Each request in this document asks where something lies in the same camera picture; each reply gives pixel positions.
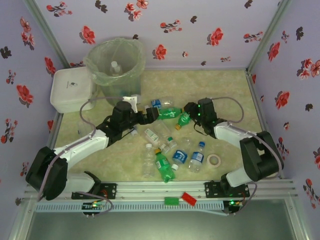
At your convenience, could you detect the small bottle green cap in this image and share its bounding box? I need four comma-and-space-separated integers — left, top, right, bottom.
166, 136, 179, 151

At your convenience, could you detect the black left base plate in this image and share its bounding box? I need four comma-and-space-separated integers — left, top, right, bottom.
71, 183, 118, 201

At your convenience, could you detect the white slotted cable duct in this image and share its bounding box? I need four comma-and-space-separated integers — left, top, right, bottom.
33, 201, 225, 213

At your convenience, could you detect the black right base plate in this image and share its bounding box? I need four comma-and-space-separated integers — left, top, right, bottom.
204, 181, 251, 198

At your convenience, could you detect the small bottle blue label blue cap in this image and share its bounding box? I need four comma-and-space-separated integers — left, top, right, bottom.
187, 141, 206, 173

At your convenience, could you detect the grey right arm cable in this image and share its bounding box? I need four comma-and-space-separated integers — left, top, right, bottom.
211, 96, 285, 176

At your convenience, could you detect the bottle white green label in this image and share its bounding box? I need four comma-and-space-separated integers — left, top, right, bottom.
143, 127, 161, 147

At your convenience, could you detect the tall clear bottle white cap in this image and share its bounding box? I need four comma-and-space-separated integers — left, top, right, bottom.
141, 143, 157, 180

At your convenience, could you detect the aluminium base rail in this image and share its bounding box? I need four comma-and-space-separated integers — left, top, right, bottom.
24, 181, 296, 201

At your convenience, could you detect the masking tape roll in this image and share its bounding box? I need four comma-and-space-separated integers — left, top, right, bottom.
206, 154, 222, 169

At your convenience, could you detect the translucent grey waste bin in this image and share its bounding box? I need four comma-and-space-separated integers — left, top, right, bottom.
93, 42, 143, 108

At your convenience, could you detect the red toy brick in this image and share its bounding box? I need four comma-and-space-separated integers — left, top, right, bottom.
181, 191, 197, 206

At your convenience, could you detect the right circuit board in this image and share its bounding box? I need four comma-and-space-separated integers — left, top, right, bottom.
223, 199, 245, 214

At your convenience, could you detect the clear bottle blue white label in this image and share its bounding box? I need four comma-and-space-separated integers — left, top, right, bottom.
150, 98, 176, 108

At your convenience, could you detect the small clear plastic bottle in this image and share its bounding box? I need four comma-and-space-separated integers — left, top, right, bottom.
158, 142, 172, 155

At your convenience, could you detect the circuit board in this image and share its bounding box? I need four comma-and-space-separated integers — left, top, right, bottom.
223, 199, 245, 214
82, 201, 106, 213

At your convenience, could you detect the grey left arm cable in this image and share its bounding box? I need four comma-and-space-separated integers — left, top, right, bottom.
37, 96, 126, 202

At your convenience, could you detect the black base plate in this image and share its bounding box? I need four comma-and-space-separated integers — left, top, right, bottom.
71, 183, 118, 201
204, 181, 251, 198

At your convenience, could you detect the aluminium frame post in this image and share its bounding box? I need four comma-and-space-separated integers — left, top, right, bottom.
22, 0, 72, 70
246, 0, 293, 73

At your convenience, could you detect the clear plastic bin liner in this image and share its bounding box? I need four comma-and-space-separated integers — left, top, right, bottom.
83, 37, 147, 87

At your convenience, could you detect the Pocari Sweat clear bottle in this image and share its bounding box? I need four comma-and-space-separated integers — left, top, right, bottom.
171, 136, 194, 172

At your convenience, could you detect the green plastic bottle yellow cap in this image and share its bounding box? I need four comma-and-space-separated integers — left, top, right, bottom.
153, 147, 176, 183
174, 111, 193, 131
157, 106, 183, 120

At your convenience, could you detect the white plastic lidded box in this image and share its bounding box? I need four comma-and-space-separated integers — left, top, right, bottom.
49, 66, 97, 115

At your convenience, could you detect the wide clear plastic bottle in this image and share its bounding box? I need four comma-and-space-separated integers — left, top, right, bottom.
153, 121, 172, 140

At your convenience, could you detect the aluminium side frame bar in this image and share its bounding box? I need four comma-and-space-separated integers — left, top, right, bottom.
246, 69, 286, 180

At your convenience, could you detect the left circuit board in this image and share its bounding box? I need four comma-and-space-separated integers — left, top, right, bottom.
82, 201, 106, 213

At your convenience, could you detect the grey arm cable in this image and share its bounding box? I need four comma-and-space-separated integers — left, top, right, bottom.
211, 96, 285, 176
37, 96, 126, 202

